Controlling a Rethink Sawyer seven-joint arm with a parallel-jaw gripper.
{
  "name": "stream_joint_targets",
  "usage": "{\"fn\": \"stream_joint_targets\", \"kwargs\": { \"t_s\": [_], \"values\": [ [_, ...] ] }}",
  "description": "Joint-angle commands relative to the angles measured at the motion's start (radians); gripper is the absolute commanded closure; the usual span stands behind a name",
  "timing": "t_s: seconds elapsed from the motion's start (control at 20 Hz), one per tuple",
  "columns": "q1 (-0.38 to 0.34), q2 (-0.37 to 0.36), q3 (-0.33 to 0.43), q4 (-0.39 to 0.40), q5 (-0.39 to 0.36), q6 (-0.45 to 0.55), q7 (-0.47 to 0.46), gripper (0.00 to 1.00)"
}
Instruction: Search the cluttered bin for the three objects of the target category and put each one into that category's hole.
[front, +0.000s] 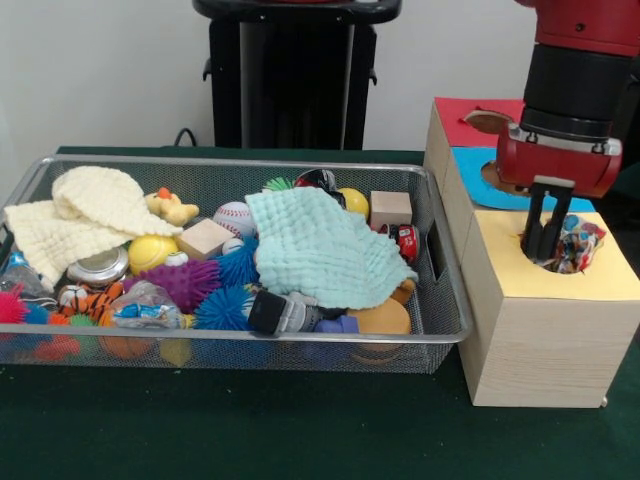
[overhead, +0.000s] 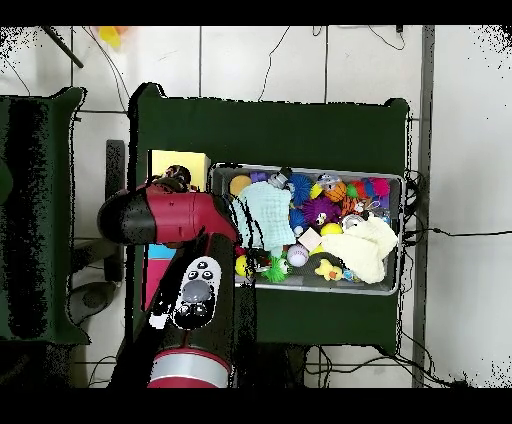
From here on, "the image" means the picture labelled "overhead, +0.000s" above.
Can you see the mint green cloth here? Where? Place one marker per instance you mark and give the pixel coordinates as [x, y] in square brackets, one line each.
[268, 212]

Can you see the multicolour cartoon print cloth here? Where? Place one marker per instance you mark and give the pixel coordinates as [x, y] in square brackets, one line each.
[176, 174]

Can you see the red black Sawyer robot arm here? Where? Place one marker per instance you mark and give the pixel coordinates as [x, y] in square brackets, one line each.
[180, 216]

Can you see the wooden box with three holes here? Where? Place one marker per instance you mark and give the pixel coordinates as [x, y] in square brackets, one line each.
[160, 160]

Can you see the shallow clear mesh bin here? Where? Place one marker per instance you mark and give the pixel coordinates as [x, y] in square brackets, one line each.
[376, 286]

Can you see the peach orange ball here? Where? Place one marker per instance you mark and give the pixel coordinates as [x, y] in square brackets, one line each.
[240, 186]

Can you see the yellow ball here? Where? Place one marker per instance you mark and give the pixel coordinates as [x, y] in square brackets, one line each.
[242, 266]
[330, 229]

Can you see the white toy baseball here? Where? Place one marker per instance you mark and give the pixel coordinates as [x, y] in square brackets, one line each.
[298, 255]

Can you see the green spiky ball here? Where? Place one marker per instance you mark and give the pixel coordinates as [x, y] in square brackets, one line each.
[278, 270]

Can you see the orange toy basketball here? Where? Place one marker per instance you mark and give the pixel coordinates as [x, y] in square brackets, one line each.
[336, 192]

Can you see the yellow rubber duck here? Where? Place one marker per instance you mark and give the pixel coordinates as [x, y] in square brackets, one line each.
[328, 270]

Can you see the cream yellow cloth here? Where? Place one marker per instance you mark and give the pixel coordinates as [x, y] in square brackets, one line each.
[364, 246]

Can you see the black chair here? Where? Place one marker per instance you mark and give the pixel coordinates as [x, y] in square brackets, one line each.
[116, 160]

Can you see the grey metal beam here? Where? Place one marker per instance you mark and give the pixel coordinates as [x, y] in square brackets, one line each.
[424, 120]

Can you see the green cloth side table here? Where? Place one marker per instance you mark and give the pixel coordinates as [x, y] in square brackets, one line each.
[36, 216]

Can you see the yellow floor object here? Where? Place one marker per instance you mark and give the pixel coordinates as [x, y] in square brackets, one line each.
[110, 36]

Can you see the black rod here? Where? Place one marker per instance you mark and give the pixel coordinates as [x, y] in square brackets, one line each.
[62, 46]

